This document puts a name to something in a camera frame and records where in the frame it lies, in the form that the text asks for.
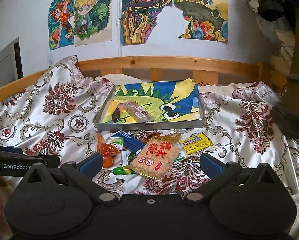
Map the small orange tangerine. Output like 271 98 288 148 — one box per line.
102 155 114 168

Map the orange-red snack bag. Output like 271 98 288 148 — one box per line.
96 132 123 157

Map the green sausage stick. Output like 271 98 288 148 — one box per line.
113 167 136 176

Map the yellow snack packet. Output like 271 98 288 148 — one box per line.
179 133 213 155

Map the white green seaweed snack bag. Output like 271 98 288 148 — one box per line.
121 150 136 166

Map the blue paper sachet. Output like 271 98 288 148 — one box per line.
112 130 146 153

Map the rice cracker snack bag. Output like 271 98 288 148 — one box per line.
127 133 182 179

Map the nut bar clear wrapper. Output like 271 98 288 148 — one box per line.
118 100 154 122

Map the gold foil snack packet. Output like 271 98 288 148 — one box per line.
143 132 161 144

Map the metal tray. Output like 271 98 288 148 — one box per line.
92 86 203 131

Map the floral satin bedspread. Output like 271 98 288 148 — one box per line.
0 56 299 194

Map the dinosaur drawing paper liner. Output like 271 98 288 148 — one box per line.
102 79 200 123

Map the olive fur-trimmed coat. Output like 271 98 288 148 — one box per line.
273 9 299 138

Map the white pillow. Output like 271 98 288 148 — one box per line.
94 74 142 86

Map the floral hanging fabric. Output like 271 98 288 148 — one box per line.
233 0 299 63

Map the wooden bed rail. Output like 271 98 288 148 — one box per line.
0 56 288 117

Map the white wall pipe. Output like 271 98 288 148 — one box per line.
115 0 122 57

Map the anime girl wall drawing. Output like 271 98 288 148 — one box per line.
48 0 74 50

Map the blond boy wall drawing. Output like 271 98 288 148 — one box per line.
73 0 112 47

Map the landscape wall drawing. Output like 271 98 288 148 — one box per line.
173 0 228 43

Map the swirly night wall drawing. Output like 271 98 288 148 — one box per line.
121 0 172 46

